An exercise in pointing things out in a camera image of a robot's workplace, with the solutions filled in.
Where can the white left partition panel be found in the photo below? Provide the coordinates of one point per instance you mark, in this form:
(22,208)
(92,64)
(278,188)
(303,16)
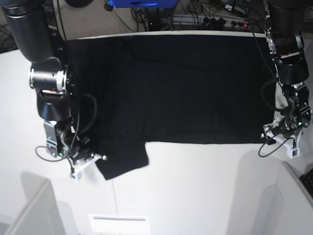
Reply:
(40,215)

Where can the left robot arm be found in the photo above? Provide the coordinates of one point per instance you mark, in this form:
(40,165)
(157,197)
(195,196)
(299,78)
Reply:
(286,43)

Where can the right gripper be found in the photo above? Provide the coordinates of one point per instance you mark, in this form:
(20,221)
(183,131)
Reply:
(81,151)

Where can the black keyboard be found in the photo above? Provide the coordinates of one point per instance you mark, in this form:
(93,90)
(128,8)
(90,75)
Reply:
(307,181)

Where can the white right partition panel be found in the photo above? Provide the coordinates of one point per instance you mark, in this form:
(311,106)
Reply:
(285,208)

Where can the white power strip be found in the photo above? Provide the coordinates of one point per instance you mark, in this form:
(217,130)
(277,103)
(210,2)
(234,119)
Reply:
(206,21)

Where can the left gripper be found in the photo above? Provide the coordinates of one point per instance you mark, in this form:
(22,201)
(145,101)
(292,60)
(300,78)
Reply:
(286,126)

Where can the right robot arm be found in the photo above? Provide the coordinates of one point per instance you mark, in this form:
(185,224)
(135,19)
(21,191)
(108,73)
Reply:
(35,30)

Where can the black T-shirt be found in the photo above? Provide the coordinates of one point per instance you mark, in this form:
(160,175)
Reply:
(187,89)

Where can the blue box with oval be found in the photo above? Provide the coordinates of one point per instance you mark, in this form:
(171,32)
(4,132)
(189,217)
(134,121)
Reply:
(110,4)

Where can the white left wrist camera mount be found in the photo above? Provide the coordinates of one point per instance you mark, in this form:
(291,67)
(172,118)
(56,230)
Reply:
(291,144)

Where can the white partition panel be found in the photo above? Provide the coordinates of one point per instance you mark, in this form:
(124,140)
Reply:
(285,208)
(40,215)

